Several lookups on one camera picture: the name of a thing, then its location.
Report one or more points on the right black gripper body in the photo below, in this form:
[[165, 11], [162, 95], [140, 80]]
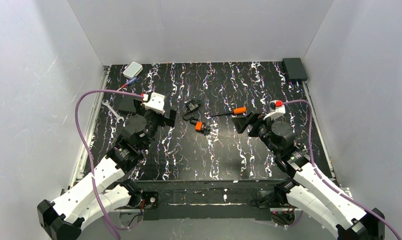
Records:
[[256, 121]]

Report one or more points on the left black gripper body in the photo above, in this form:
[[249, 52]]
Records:
[[153, 114]]

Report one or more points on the black padlock with keys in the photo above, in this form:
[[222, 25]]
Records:
[[191, 106]]

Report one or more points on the orange padlock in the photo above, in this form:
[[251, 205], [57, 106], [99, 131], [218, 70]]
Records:
[[201, 127]]

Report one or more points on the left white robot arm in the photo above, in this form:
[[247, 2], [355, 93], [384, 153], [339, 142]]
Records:
[[65, 217]]

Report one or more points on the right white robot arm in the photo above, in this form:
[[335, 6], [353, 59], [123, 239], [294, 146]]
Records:
[[307, 188]]

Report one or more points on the black flat box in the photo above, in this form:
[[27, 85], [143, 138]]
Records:
[[131, 106]]

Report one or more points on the blue red small screwdriver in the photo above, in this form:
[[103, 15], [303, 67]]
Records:
[[128, 83]]

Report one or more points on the silver open-end wrench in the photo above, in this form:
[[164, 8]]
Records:
[[119, 118]]

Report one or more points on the white rectangular box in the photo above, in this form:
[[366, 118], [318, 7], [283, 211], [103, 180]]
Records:
[[132, 70]]

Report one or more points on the black box in corner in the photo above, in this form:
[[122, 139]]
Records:
[[294, 69]]

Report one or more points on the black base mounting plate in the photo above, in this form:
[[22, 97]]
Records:
[[211, 199]]

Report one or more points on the orange handle screwdriver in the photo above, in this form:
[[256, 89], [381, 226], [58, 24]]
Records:
[[236, 111]]

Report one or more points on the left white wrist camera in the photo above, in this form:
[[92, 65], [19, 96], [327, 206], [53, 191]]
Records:
[[154, 101]]

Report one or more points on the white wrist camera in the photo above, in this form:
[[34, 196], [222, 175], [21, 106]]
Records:
[[277, 110], [154, 101]]

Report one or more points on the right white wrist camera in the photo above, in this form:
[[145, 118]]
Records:
[[277, 110]]

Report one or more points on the aluminium frame rail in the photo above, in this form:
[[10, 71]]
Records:
[[88, 133]]

